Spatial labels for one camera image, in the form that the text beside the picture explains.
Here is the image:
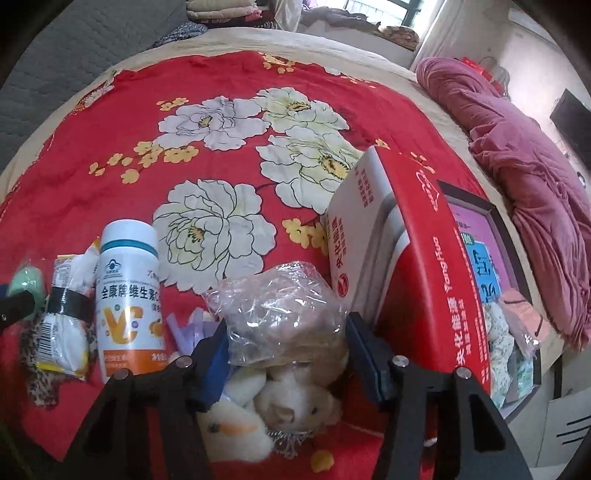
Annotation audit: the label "window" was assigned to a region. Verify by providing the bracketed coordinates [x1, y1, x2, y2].
[342, 0, 416, 29]

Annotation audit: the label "mint green puff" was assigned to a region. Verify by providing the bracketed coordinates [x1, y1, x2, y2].
[9, 264, 48, 320]

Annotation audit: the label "black wall television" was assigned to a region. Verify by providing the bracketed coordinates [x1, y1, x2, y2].
[549, 89, 591, 163]

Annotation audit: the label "beige plush bear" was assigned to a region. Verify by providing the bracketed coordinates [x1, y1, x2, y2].
[253, 355, 345, 457]

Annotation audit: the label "pile of dark clothes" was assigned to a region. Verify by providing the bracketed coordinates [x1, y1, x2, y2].
[300, 7, 422, 52]

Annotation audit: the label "grey quilted headboard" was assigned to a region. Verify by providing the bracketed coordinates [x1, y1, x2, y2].
[0, 0, 197, 169]

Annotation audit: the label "white curtain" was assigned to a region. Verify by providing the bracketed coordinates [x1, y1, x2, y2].
[409, 0, 465, 71]

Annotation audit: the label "white orange plush toy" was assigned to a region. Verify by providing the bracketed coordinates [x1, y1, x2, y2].
[196, 364, 274, 463]

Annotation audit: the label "pink face mask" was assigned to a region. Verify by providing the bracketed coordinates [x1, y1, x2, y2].
[495, 287, 553, 361]

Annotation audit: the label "red gift bags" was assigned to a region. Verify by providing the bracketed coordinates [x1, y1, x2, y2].
[462, 57, 491, 78]

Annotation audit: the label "pink duvet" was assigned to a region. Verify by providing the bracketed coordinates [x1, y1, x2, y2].
[414, 56, 591, 352]

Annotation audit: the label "white floral scrunchie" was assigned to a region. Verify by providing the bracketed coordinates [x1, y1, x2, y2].
[481, 301, 523, 408]

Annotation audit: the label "black shallow box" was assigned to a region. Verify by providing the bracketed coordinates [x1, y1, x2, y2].
[436, 179, 549, 422]

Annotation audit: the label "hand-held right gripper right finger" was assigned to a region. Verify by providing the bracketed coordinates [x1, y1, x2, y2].
[346, 313, 534, 480]

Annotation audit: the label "white yellow packet black band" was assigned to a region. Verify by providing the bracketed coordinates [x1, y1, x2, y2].
[34, 237, 101, 382]

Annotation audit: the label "leopard print scrunchie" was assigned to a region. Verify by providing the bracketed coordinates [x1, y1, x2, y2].
[17, 318, 68, 411]

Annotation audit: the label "blue patterned cloth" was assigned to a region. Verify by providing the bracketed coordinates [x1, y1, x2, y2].
[154, 21, 209, 48]

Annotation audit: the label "white green tissue pack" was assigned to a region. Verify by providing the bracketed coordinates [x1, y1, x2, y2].
[498, 354, 537, 403]

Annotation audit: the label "red floral blanket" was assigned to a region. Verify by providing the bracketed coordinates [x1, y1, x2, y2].
[0, 50, 492, 480]

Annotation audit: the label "white vitamin bottle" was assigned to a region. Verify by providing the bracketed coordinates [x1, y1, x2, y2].
[94, 220, 168, 385]

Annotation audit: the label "red white cardboard box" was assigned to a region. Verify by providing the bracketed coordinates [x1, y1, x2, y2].
[324, 145, 491, 441]

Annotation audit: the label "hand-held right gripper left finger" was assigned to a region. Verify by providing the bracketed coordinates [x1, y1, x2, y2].
[62, 323, 232, 480]

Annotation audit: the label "folded beige cloth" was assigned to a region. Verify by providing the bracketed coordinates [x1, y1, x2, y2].
[186, 0, 260, 19]

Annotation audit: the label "white cabinet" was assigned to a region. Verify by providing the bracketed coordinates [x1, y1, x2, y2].
[530, 364, 591, 468]

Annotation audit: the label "clear crinkled plastic bag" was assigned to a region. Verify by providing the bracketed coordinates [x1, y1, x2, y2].
[202, 260, 350, 371]

